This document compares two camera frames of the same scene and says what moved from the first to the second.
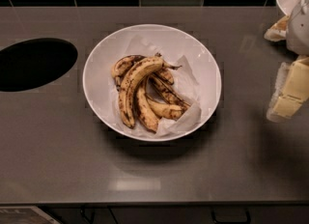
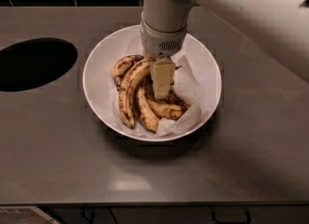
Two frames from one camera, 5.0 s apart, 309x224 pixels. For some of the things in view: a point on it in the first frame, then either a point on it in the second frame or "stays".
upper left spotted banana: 122,65 stays
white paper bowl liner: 183,85 stays
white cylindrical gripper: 298,30 to 159,41
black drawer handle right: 248,216 stays
